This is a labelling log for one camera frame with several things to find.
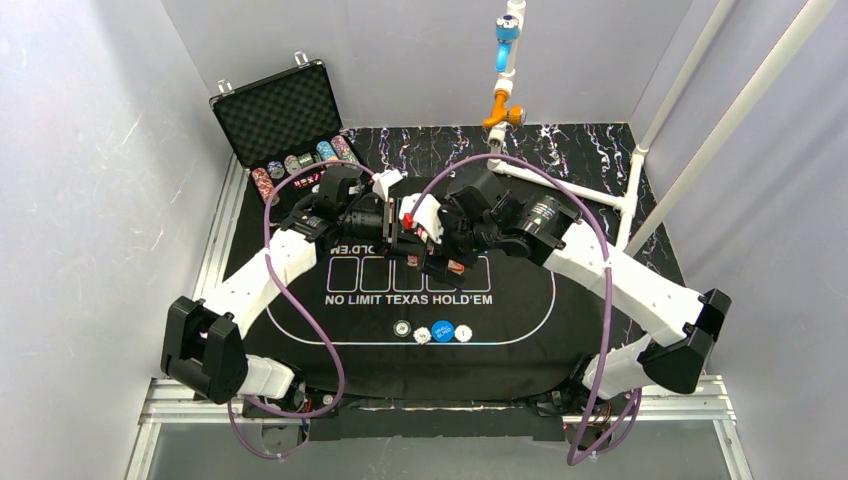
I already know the red playing card box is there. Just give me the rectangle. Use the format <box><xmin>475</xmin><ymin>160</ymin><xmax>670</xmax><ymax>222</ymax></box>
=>
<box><xmin>403</xmin><ymin>227</ymin><xmax>466</xmax><ymax>283</ymax></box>

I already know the blue small blind button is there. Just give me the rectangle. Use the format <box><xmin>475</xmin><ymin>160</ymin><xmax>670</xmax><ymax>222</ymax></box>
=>
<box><xmin>430</xmin><ymin>319</ymin><xmax>455</xmax><ymax>343</ymax></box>

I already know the white grey poker chip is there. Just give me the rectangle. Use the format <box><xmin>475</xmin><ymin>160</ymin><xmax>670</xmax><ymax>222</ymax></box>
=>
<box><xmin>454</xmin><ymin>325</ymin><xmax>473</xmax><ymax>343</ymax></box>

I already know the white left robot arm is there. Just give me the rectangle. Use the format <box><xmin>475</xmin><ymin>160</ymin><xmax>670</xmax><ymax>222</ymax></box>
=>
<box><xmin>161</xmin><ymin>161</ymin><xmax>413</xmax><ymax>404</ymax></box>

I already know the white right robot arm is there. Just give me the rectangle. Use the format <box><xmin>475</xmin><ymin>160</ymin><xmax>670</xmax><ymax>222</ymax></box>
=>
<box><xmin>398</xmin><ymin>172</ymin><xmax>731</xmax><ymax>400</ymax></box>

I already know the blue chip stack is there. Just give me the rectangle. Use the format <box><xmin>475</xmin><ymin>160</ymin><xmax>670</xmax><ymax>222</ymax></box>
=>
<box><xmin>316</xmin><ymin>141</ymin><xmax>338</xmax><ymax>161</ymax></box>

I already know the pink green chip stack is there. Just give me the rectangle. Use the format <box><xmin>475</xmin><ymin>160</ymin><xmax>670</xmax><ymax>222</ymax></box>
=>
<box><xmin>330</xmin><ymin>135</ymin><xmax>359</xmax><ymax>163</ymax></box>

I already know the red poker chip stack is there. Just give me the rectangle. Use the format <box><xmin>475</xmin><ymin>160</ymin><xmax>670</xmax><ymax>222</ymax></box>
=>
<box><xmin>250</xmin><ymin>168</ymin><xmax>279</xmax><ymax>206</ymax></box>

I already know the black poker table mat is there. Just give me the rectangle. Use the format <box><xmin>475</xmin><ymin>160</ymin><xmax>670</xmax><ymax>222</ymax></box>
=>
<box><xmin>244</xmin><ymin>241</ymin><xmax>603</xmax><ymax>400</ymax></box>

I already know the black aluminium chip case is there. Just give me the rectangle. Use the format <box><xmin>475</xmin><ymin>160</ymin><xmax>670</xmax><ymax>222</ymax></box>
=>
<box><xmin>209</xmin><ymin>59</ymin><xmax>353</xmax><ymax>171</ymax></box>

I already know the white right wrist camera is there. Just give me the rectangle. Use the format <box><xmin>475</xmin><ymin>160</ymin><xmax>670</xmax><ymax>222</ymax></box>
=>
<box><xmin>398</xmin><ymin>193</ymin><xmax>444</xmax><ymax>245</ymax></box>

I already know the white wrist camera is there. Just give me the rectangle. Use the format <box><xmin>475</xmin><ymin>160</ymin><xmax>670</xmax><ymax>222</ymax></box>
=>
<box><xmin>371</xmin><ymin>169</ymin><xmax>404</xmax><ymax>201</ymax></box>
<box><xmin>398</xmin><ymin>193</ymin><xmax>444</xmax><ymax>245</ymax></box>

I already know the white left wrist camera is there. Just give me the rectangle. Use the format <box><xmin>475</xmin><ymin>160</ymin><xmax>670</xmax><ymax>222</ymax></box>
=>
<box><xmin>371</xmin><ymin>169</ymin><xmax>404</xmax><ymax>201</ymax></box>

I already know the white pvc pipe frame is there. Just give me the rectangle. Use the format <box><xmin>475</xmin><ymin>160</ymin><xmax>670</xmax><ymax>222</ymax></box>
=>
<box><xmin>482</xmin><ymin>0</ymin><xmax>837</xmax><ymax>258</ymax></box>

